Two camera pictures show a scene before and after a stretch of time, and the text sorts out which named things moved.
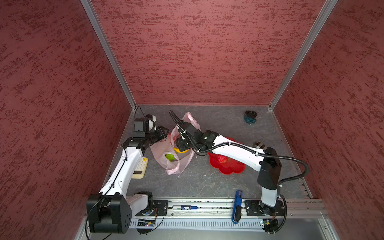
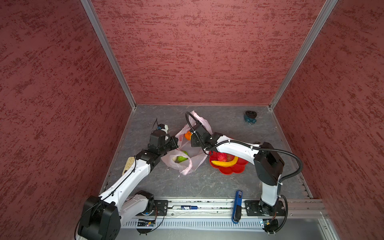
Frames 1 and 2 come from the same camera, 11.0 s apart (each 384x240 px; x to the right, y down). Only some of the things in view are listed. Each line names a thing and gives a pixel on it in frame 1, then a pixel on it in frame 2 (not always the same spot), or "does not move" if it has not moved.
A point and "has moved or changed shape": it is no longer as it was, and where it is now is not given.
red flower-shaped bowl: (231, 166) does not move
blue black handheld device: (237, 209) does not move
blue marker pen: (184, 207) does not move
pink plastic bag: (159, 149) has moved or changed shape
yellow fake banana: (177, 150) → (226, 164)
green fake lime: (170, 157) → (180, 159)
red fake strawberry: (223, 159) does not move
